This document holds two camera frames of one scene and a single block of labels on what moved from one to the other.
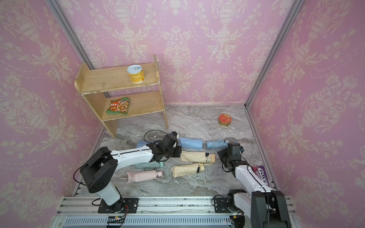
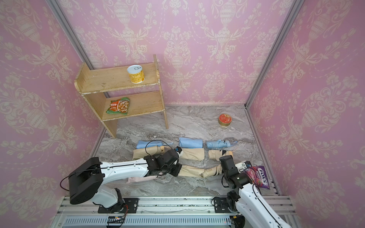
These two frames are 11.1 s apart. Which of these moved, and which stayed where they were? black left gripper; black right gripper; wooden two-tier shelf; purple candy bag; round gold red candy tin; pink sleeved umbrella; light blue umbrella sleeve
Moved: black right gripper; black left gripper
Stayed: purple candy bag; light blue umbrella sleeve; wooden two-tier shelf; round gold red candy tin; pink sleeved umbrella
